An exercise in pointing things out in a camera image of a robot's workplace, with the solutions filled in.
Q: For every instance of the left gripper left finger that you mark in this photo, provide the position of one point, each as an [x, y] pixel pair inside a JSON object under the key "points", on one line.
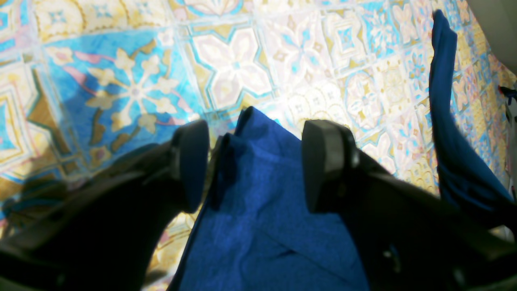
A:
{"points": [[102, 238]]}

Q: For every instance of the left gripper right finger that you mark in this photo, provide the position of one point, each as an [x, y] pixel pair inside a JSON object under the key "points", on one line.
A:
{"points": [[407, 239]]}

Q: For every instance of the blue long-sleeve T-shirt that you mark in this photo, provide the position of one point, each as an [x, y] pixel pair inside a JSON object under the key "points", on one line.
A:
{"points": [[255, 232]]}

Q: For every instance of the black clamp bottom right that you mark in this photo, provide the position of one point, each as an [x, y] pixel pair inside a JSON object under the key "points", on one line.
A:
{"points": [[510, 96]]}

